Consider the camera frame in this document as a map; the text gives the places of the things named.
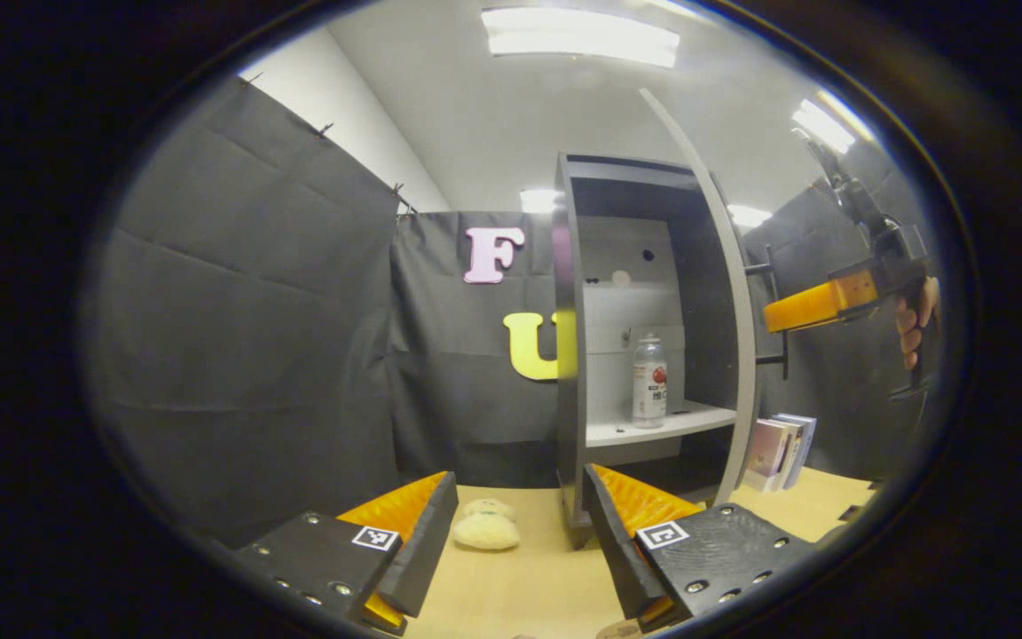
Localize large ceiling light panel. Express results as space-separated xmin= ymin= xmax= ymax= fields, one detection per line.
xmin=481 ymin=6 xmax=681 ymax=70

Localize blue spine book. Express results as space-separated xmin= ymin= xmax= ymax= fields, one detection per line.
xmin=782 ymin=413 xmax=819 ymax=489

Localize black backdrop cloth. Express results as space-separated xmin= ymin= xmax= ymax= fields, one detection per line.
xmin=81 ymin=75 xmax=947 ymax=547

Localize dark grey cabinet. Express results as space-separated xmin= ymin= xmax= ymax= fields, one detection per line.
xmin=552 ymin=151 xmax=743 ymax=551

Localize pink cover book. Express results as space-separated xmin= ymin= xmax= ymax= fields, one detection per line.
xmin=742 ymin=419 xmax=794 ymax=493

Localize black door handle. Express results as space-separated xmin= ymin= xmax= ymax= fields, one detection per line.
xmin=744 ymin=244 xmax=789 ymax=381

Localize cream plush toy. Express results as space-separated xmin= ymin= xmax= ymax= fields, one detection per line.
xmin=452 ymin=497 xmax=523 ymax=552

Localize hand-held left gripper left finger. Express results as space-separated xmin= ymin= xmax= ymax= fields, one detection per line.
xmin=239 ymin=470 xmax=460 ymax=637

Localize white cover book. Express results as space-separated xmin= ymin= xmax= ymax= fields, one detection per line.
xmin=768 ymin=417 xmax=805 ymax=491

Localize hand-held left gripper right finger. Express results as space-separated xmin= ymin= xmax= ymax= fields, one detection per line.
xmin=582 ymin=462 xmax=820 ymax=635

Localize clear plastic bottle red label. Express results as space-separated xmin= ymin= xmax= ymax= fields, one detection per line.
xmin=632 ymin=333 xmax=669 ymax=430

